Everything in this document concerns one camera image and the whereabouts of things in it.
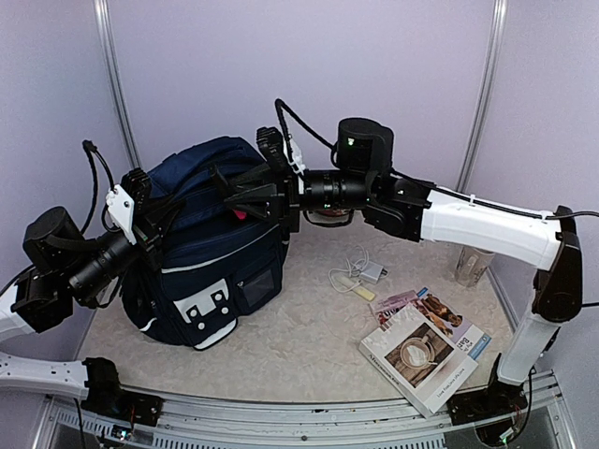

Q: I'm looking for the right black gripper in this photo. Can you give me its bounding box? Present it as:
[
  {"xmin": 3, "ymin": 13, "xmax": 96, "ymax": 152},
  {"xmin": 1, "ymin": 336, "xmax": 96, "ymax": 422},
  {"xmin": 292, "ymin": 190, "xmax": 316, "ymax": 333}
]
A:
[{"xmin": 225, "ymin": 157, "xmax": 375, "ymax": 231}]

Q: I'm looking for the navy blue backpack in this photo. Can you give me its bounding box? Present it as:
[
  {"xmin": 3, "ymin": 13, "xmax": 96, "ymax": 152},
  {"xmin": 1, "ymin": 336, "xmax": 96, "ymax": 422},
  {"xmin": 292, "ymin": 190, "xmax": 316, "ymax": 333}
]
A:
[{"xmin": 121, "ymin": 137, "xmax": 289, "ymax": 351}]

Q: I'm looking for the white charger with cable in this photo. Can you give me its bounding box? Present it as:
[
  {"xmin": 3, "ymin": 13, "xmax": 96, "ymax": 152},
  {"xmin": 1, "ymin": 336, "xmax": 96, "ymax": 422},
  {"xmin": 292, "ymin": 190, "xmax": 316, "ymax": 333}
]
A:
[{"xmin": 328, "ymin": 245, "xmax": 388, "ymax": 294}]

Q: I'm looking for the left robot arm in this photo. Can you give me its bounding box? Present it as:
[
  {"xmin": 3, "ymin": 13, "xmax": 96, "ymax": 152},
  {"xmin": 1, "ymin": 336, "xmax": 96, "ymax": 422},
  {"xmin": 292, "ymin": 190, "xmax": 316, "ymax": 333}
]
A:
[{"xmin": 1, "ymin": 193, "xmax": 183, "ymax": 427}]

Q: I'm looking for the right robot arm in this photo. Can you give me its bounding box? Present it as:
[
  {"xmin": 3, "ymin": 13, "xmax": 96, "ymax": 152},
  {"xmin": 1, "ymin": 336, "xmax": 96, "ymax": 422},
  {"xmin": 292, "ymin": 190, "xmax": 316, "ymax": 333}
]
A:
[{"xmin": 211, "ymin": 117, "xmax": 583, "ymax": 425}]

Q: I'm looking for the red floral round dish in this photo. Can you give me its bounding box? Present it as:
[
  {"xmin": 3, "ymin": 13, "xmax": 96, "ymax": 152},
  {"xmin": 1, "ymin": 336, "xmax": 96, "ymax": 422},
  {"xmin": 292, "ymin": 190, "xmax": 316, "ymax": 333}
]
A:
[{"xmin": 316, "ymin": 209, "xmax": 352, "ymax": 218}]

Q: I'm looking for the yellow highlighter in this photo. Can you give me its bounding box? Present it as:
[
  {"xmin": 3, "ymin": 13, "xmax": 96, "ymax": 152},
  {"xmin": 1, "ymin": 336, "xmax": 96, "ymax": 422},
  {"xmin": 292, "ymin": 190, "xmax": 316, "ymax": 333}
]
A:
[{"xmin": 337, "ymin": 275, "xmax": 375, "ymax": 301}]

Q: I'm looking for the pink magazine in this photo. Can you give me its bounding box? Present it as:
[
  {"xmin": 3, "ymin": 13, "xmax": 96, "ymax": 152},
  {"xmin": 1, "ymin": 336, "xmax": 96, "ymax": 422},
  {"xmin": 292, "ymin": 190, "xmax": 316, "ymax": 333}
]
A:
[{"xmin": 370, "ymin": 290, "xmax": 418, "ymax": 325}]

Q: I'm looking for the beige ceramic mug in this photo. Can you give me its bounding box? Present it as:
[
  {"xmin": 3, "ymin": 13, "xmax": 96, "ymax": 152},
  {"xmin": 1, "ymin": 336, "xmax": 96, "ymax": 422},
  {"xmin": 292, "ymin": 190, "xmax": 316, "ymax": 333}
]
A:
[{"xmin": 454, "ymin": 246, "xmax": 494, "ymax": 287}]

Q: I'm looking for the white coffee cover book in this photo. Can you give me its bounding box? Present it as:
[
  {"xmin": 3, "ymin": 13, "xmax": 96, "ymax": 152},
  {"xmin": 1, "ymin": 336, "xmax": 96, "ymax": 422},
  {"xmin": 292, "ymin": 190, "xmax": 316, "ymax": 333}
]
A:
[{"xmin": 358, "ymin": 305, "xmax": 478, "ymax": 418}]

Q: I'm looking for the dog cover booklet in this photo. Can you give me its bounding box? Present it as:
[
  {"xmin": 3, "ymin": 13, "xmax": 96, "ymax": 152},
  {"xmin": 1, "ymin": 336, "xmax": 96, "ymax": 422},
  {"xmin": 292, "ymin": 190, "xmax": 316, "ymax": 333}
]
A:
[{"xmin": 415, "ymin": 287, "xmax": 491, "ymax": 360}]

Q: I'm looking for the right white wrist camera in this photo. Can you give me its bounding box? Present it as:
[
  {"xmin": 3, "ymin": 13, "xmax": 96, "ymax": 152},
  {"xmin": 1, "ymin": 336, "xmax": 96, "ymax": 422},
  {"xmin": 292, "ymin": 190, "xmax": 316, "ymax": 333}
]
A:
[{"xmin": 256, "ymin": 127, "xmax": 305, "ymax": 175}]

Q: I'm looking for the left aluminium frame post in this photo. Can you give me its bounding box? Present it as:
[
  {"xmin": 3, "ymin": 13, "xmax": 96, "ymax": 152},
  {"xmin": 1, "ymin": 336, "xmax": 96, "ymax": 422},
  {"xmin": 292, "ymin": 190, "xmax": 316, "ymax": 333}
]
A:
[{"xmin": 93, "ymin": 0, "xmax": 141, "ymax": 167}]

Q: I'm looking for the aluminium frame post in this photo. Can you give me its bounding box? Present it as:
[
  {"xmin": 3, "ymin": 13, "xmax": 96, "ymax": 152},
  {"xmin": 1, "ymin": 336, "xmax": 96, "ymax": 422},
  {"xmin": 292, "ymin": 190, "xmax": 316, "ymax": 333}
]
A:
[
  {"xmin": 456, "ymin": 0, "xmax": 509, "ymax": 193},
  {"xmin": 93, "ymin": 0, "xmax": 141, "ymax": 167}
]

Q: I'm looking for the right aluminium frame post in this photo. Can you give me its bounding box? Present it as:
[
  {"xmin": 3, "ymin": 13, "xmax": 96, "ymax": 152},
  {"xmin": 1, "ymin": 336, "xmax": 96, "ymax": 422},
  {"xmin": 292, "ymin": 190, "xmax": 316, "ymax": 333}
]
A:
[{"xmin": 456, "ymin": 0, "xmax": 509, "ymax": 193}]

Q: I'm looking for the front aluminium rail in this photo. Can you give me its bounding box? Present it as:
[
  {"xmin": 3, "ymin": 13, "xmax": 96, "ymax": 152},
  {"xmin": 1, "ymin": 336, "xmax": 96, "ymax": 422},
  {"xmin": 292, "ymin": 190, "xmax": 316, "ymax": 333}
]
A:
[{"xmin": 32, "ymin": 369, "xmax": 581, "ymax": 449}]

